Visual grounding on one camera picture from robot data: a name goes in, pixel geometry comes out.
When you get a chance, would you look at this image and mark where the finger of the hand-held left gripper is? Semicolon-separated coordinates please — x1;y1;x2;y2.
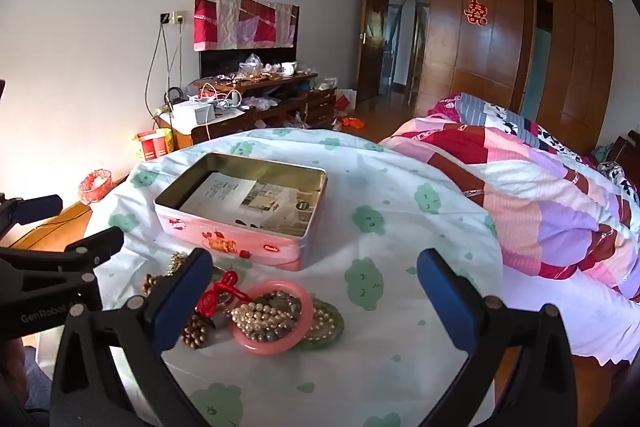
0;226;125;279
0;193;64;229

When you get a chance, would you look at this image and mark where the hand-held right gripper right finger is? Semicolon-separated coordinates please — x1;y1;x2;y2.
416;248;578;427

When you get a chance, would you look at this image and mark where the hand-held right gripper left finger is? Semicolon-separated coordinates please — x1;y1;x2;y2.
50;248;216;427

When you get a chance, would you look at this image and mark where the wooden bead bracelet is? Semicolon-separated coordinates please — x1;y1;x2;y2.
141;273;212;352

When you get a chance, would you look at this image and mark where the red knotted cord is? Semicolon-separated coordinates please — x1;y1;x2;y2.
196;270;249;316

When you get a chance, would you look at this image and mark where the gold bead bracelet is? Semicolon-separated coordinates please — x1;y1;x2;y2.
167;251;190;277

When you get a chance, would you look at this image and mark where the pink bangle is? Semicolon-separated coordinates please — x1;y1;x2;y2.
228;280;315;356

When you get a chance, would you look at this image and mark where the pink tin box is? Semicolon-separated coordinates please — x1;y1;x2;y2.
153;152;329;272

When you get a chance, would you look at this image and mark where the person's left hand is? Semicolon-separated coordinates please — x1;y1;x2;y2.
0;338;29;408

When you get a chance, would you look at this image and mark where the red trash bin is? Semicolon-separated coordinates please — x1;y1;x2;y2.
77;168;114;206

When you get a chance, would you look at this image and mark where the dark blue clothing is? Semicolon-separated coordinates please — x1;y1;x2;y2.
24;343;59;414

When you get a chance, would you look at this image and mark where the white bed sheet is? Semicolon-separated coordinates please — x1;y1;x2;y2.
500;263;637;367

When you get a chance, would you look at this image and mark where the green jade bangle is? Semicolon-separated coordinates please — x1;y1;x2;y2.
295;298;346;351

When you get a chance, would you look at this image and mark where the printed booklet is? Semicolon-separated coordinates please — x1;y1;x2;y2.
178;172;321;239

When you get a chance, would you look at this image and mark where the red and yellow carton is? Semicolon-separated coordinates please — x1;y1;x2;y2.
132;128;174;160

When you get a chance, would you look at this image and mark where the patchwork quilt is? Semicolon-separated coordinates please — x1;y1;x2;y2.
377;93;640;304

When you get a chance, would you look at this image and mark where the white box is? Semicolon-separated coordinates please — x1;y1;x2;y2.
171;99;217;128

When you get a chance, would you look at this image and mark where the wooden television cabinet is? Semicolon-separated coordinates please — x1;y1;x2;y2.
157;73;337;148

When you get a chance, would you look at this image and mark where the brown wooden wardrobe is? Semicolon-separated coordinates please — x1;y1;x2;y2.
361;0;615;148

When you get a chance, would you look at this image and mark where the black television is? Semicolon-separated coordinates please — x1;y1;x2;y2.
198;47;297;84

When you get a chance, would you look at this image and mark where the wooden headboard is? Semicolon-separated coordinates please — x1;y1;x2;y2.
612;129;640;178

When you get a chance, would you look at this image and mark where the clear plastic bag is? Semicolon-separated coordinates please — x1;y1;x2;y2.
237;53;264;78

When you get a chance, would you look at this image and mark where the red patchwork cloth cover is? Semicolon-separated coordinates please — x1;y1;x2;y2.
193;0;300;53

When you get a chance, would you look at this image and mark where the brown wooden door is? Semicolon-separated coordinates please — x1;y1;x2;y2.
357;0;386;104

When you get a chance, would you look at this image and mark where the dark stone bead bracelet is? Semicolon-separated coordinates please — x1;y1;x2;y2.
255;289;306;339

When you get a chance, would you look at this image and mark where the small brown bead bracelet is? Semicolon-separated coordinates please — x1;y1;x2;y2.
306;306;336;341

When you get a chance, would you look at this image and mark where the thin grey cable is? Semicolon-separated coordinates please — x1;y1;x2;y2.
164;24;182;100

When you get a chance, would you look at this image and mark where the red paper wall decoration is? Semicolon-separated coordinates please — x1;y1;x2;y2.
463;0;489;27

